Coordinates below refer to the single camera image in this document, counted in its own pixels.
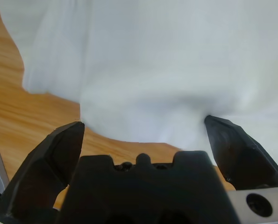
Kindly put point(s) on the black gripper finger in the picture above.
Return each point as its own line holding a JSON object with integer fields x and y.
{"x": 47, "y": 163}
{"x": 241, "y": 158}

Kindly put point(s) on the white t-shirt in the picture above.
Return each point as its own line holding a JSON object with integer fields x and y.
{"x": 152, "y": 58}

